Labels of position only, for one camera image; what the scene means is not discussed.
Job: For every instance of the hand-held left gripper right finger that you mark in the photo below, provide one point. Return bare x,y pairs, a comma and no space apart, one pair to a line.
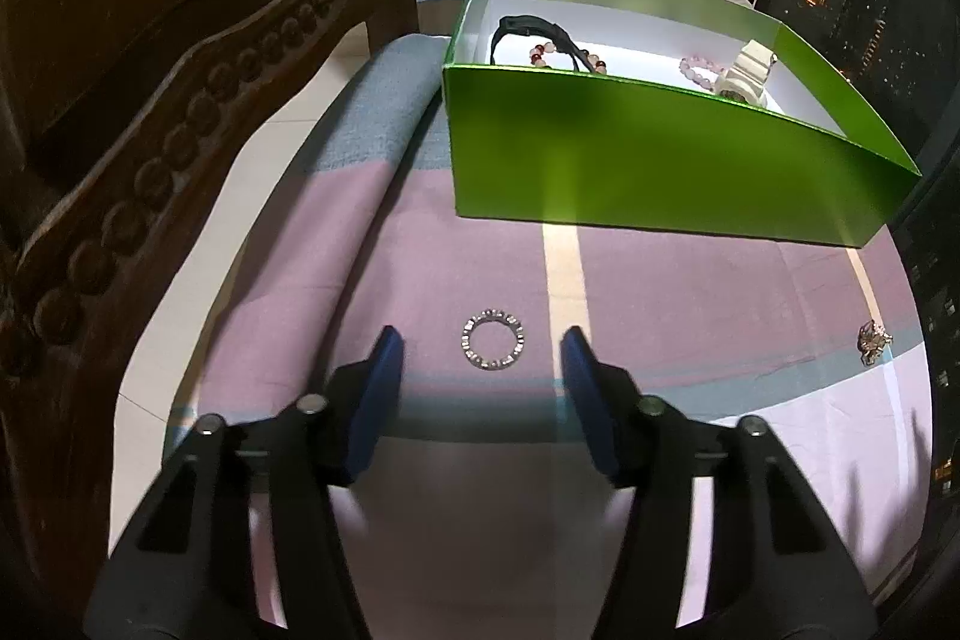
589,392

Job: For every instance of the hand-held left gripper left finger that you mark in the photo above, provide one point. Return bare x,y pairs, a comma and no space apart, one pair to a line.
379,385

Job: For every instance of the green cardboard box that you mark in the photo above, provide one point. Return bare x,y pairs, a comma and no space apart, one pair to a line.
645,160

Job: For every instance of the white wristwatch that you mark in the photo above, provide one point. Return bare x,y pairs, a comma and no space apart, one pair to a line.
746,74

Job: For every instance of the black wristwatch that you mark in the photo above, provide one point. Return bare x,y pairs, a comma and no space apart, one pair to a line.
525,23

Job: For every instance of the pink plaid cloth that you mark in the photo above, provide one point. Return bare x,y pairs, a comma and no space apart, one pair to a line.
465,265

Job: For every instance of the carved wooden chair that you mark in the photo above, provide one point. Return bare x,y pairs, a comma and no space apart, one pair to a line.
150,48

